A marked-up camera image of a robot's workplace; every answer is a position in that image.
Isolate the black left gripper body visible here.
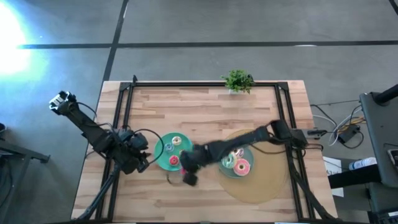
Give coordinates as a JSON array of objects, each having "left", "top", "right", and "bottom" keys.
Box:
[{"left": 116, "top": 146, "right": 147, "bottom": 175}]

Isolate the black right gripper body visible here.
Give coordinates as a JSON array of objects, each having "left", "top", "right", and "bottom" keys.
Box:
[{"left": 179, "top": 144, "right": 216, "bottom": 174}]

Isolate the large teal iced donut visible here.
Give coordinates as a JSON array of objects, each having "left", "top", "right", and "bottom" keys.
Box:
[{"left": 221, "top": 152, "right": 238, "bottom": 169}]

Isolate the large pink iced donut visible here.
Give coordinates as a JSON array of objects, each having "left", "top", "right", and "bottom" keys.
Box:
[{"left": 233, "top": 158, "right": 251, "bottom": 177}]

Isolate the teal green round plate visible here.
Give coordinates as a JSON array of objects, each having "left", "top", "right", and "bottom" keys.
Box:
[{"left": 154, "top": 132, "right": 194, "bottom": 172}]

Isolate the grey-green round plate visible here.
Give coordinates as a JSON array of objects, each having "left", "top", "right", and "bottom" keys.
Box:
[{"left": 217, "top": 145, "right": 255, "bottom": 179}]

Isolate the round woven tan placemat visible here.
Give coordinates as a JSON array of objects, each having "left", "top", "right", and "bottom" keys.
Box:
[{"left": 214, "top": 129, "right": 289, "bottom": 205}]

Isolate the small green potted plant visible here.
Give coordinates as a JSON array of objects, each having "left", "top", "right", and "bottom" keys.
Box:
[{"left": 220, "top": 68, "right": 255, "bottom": 95}]

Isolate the black metal stand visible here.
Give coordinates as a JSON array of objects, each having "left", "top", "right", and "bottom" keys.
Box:
[{"left": 0, "top": 123, "right": 50, "bottom": 224}]

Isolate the white paper sheet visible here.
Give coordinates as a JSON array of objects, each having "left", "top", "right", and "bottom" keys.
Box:
[{"left": 322, "top": 156, "right": 345, "bottom": 198}]

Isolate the black power adapter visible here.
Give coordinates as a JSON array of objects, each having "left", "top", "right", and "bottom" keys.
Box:
[{"left": 337, "top": 124, "right": 361, "bottom": 144}]

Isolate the black shelf bar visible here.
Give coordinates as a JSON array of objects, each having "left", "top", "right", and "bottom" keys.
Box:
[{"left": 328, "top": 164, "right": 382, "bottom": 190}]

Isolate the white bottle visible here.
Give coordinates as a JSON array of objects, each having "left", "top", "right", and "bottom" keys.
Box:
[{"left": 348, "top": 157, "right": 377, "bottom": 171}]

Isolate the grey equipment cart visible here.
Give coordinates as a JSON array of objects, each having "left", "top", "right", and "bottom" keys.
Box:
[{"left": 359, "top": 83, "right": 398, "bottom": 189}]

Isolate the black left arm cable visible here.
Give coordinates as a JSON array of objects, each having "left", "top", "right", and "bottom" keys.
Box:
[{"left": 76, "top": 101, "right": 165, "bottom": 165}]

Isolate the black aluminium table frame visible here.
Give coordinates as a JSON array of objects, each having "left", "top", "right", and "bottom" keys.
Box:
[{"left": 74, "top": 74, "right": 340, "bottom": 222}]

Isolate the bundle of loose cables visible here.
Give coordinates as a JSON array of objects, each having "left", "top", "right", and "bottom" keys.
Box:
[{"left": 310, "top": 99, "right": 366, "bottom": 147}]

